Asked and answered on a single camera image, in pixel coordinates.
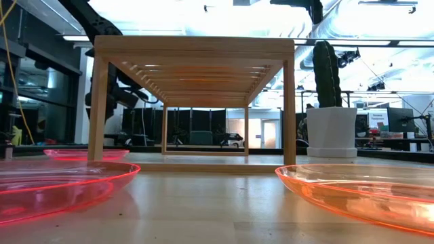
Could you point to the tall green cactus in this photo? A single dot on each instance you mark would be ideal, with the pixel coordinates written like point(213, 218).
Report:
point(326, 74)

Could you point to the yellow-green bottle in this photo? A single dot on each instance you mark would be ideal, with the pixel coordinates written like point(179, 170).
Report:
point(17, 135)

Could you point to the white printed sign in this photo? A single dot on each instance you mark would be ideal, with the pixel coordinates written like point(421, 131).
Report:
point(377, 118)

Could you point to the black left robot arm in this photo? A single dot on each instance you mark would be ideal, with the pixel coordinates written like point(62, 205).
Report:
point(93, 20)

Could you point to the black partition panels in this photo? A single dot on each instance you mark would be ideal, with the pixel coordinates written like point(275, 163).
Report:
point(200, 120)

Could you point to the white plant pot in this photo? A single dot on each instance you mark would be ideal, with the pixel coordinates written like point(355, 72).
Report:
point(331, 132)

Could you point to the pink translucent plastic plate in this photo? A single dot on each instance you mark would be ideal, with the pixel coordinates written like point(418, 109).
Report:
point(74, 154)
point(51, 189)

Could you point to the light wooden slatted shelf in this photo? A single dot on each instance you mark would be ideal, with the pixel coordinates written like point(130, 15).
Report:
point(193, 44)

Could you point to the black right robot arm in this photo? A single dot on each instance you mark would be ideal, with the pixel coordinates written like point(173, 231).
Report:
point(317, 11)

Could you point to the black computer monitor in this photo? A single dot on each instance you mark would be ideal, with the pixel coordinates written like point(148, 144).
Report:
point(400, 119)

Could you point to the white wheeled robot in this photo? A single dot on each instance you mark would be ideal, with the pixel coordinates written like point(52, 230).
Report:
point(234, 139)

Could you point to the black ceiling camera cluster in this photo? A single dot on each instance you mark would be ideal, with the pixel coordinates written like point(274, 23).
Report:
point(347, 57)

